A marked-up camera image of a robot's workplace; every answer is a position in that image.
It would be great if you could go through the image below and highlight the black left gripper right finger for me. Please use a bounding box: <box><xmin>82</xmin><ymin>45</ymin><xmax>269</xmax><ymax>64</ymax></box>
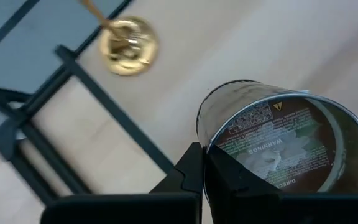
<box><xmin>203</xmin><ymin>144</ymin><xmax>358</xmax><ymax>224</ymax></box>

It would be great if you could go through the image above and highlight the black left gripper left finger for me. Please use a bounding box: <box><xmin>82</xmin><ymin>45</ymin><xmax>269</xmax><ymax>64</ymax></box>
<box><xmin>40</xmin><ymin>142</ymin><xmax>204</xmax><ymax>224</ymax></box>

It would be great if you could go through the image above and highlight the silver tin candle can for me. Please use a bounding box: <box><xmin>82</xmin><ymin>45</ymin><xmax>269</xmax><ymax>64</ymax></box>
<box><xmin>196</xmin><ymin>79</ymin><xmax>358</xmax><ymax>195</ymax></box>

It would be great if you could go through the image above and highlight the slim gold candlestick holder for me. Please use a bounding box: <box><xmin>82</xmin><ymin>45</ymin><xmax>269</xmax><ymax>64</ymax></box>
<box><xmin>78</xmin><ymin>0</ymin><xmax>159</xmax><ymax>77</ymax></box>

